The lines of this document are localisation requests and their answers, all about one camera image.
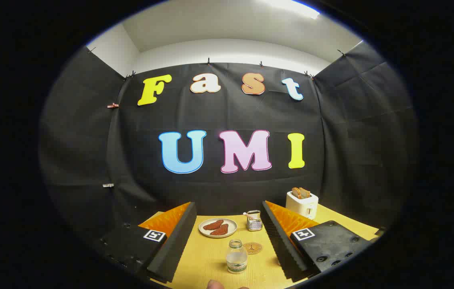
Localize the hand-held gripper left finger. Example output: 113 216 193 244
98 201 197 284

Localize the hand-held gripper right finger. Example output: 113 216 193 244
261 200 376 283

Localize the clear plastic juice bottle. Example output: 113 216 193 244
226 239 248 274

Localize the wooden table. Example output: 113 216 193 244
139 203 380 289

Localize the white toaster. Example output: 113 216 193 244
286 190 319 220

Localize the white round plate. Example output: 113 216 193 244
199 218 238 238

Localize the black backdrop cloth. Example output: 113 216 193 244
39 40 418 257

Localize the metal wire holder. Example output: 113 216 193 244
246 210 263 232

